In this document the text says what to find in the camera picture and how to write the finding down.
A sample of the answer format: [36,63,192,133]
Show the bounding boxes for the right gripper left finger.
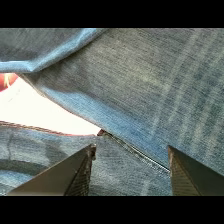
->
[6,143,97,197]

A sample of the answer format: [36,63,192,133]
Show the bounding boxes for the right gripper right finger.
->
[167,145,224,197]

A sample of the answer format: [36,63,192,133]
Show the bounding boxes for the blue jeans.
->
[0,27,224,197]

